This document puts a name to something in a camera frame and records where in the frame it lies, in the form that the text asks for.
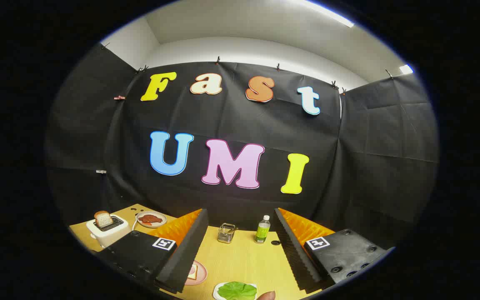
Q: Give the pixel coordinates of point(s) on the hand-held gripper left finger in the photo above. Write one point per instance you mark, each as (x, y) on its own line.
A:
(186, 254)

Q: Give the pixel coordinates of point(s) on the grey oval plate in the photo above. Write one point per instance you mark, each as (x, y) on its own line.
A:
(151, 226)

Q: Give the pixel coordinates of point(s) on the white plate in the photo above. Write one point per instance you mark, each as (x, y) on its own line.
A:
(216, 292)

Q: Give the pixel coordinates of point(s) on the green label plastic bottle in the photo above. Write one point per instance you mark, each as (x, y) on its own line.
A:
(261, 231)

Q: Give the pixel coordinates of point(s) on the white toaster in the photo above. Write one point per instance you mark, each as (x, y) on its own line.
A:
(111, 237)

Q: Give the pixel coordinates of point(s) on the pink round plate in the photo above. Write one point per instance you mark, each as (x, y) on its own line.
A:
(202, 273)

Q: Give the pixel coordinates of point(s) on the white bread slice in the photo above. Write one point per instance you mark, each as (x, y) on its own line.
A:
(193, 271)

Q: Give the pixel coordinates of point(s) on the red-brown meat slice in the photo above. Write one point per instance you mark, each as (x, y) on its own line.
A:
(150, 218)

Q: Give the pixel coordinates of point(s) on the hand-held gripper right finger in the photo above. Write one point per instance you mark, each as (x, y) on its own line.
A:
(296, 254)

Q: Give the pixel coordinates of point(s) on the row of black backdrop clips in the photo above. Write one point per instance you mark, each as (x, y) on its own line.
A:
(218, 61)

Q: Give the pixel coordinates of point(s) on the toasted bread slice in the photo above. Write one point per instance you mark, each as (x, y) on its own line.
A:
(103, 218)

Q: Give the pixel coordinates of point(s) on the small ceiling light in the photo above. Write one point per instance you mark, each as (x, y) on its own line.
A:
(406, 69)

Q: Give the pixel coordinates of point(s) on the green lettuce leaf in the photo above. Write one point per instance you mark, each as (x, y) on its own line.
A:
(236, 291)

